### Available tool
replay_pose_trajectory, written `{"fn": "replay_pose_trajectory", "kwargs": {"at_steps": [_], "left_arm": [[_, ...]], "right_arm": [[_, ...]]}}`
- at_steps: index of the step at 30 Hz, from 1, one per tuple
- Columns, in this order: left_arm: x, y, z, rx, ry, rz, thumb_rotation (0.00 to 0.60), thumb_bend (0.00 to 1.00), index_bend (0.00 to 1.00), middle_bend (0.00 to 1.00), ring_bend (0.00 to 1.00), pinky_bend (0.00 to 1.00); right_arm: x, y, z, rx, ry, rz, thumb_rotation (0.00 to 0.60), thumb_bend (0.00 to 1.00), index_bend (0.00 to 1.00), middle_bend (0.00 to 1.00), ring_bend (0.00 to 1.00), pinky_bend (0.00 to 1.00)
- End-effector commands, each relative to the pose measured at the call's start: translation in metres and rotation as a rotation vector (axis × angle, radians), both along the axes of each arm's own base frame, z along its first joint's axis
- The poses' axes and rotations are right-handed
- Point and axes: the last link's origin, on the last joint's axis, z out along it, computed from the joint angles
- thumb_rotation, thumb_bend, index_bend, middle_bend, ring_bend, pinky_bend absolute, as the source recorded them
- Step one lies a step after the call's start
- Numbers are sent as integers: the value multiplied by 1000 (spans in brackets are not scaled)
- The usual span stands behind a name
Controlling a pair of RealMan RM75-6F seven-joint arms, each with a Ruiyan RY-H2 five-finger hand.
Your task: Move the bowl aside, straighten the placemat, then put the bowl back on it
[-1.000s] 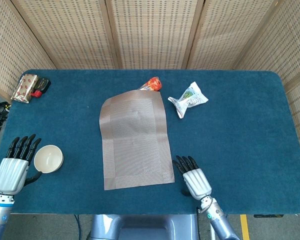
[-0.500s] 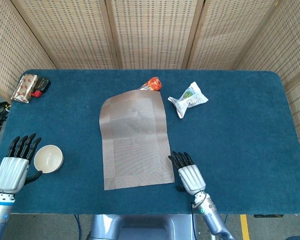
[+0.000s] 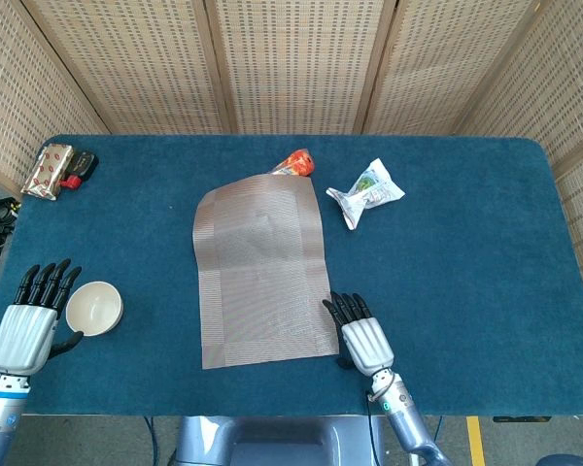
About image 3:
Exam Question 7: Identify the brown woven placemat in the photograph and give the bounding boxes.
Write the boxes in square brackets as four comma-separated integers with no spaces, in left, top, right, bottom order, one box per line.
[191,175,340,371]

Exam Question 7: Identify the beige bowl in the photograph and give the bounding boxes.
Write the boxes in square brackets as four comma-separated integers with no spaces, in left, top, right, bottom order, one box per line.
[65,281,124,337]

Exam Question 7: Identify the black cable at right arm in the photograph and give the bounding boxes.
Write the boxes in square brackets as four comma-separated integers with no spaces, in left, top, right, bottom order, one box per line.
[365,389,376,466]

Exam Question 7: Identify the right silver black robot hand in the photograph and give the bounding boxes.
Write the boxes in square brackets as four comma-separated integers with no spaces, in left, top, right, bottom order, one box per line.
[322,290,395,376]

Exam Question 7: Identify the blue-grey robot torso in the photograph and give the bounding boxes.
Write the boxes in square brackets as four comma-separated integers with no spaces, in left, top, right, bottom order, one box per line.
[172,416,388,466]

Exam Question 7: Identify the gold foil packet red prints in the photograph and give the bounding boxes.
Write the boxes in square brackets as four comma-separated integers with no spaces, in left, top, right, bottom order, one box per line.
[20,143,75,202]

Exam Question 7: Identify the plastic bottle orange label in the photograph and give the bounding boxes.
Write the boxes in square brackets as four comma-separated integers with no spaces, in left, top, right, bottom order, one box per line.
[270,149,316,178]

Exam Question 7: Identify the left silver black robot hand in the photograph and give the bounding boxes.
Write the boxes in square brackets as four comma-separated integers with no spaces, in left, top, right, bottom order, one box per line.
[0,258,84,376]

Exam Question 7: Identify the blue carpet table cover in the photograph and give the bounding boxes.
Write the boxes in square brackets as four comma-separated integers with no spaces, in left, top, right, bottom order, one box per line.
[0,134,583,417]

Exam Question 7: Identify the wicker folding screen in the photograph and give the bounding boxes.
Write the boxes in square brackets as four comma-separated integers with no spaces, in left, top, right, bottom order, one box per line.
[0,0,583,312]

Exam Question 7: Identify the black box with red part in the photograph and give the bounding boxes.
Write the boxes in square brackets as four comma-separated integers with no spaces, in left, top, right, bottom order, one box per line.
[59,150,100,190]

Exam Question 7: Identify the crumpled white snack bag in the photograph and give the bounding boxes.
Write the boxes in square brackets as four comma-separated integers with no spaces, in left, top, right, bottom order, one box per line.
[326,157,407,231]

